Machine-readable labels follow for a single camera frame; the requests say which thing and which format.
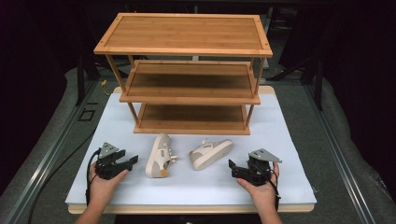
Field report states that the yellow cable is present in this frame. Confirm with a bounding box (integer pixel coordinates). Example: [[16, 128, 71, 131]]
[[100, 79, 112, 96]]

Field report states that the beige sneaker with orange heel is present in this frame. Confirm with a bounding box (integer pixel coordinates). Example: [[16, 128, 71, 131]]
[[145, 133, 179, 179], [189, 138, 234, 172]]

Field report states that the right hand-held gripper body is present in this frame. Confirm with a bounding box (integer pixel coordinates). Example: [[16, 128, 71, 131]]
[[247, 148, 283, 187]]

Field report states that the black stand post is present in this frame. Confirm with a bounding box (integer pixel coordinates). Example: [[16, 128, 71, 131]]
[[76, 54, 87, 106], [313, 58, 324, 110]]

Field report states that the black floor cable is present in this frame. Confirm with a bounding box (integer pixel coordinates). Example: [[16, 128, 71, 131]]
[[27, 130, 98, 224]]

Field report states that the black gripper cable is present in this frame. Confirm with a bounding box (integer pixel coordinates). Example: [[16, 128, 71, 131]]
[[252, 162, 282, 213], [85, 147, 103, 206]]

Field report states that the aluminium floor rail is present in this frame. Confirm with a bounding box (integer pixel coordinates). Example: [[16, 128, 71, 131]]
[[3, 81, 101, 224], [303, 83, 378, 224]]

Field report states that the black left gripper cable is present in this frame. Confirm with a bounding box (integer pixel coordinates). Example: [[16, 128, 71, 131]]
[[85, 147, 103, 206]]

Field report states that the three-tier wooden shelf rack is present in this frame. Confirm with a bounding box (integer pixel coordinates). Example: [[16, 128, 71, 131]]
[[92, 12, 274, 136]]

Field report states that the white table sheet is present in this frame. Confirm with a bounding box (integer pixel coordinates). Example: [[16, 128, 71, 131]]
[[64, 91, 318, 206]]

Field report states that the person's right hand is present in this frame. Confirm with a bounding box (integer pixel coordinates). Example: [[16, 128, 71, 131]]
[[236, 161, 280, 216]]

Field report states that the person's left hand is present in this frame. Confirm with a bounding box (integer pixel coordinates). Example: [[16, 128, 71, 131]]
[[89, 162, 129, 208]]

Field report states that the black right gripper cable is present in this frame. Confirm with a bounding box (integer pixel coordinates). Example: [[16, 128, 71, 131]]
[[252, 162, 282, 213]]

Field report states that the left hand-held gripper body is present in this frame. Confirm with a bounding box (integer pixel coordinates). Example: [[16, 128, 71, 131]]
[[94, 142, 125, 180]]

